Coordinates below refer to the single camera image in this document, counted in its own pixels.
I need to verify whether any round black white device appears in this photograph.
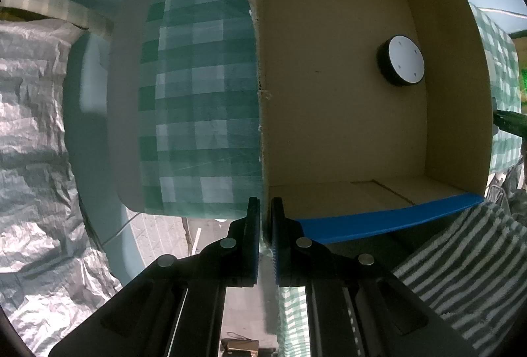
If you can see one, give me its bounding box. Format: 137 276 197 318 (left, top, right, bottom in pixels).
377 35 426 87

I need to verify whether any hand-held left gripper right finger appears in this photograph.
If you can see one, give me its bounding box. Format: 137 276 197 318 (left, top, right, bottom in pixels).
267 197 479 357

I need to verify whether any beige checked cloth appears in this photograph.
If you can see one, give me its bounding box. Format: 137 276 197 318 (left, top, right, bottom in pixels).
0 0 114 38

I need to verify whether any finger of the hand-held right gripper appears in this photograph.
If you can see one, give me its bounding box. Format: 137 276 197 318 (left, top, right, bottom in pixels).
492 108 527 136

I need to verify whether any green checked tablecloth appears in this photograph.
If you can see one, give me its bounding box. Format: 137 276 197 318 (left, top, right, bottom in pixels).
107 0 525 357

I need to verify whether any thin white cable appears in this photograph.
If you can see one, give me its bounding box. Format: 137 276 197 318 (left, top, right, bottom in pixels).
101 213 138 247

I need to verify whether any blue cardboard box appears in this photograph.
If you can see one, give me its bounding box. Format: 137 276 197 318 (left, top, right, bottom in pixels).
247 0 495 246

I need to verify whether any grey white striped towel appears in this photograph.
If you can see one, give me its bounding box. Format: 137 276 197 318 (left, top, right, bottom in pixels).
391 200 527 357

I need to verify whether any crinkled silver tarp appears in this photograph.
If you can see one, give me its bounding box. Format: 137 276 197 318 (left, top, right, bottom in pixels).
0 17 124 357

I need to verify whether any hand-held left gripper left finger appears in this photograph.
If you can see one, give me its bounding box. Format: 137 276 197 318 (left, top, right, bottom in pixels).
48 197 261 357

